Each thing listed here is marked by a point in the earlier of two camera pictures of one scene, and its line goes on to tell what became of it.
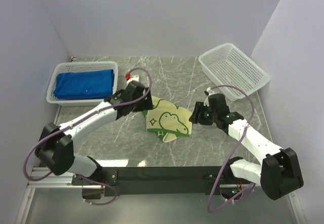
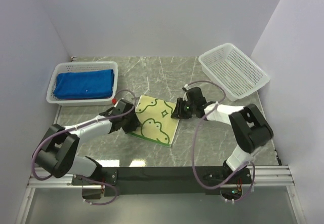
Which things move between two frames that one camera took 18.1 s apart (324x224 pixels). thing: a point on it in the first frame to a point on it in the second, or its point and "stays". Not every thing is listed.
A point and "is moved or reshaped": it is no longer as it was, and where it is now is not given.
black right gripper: [199, 108] to [178, 112]
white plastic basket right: [228, 65] stays
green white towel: [168, 120] is moved or reshaped
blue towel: [84, 84] stays
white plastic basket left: [63, 67] stays
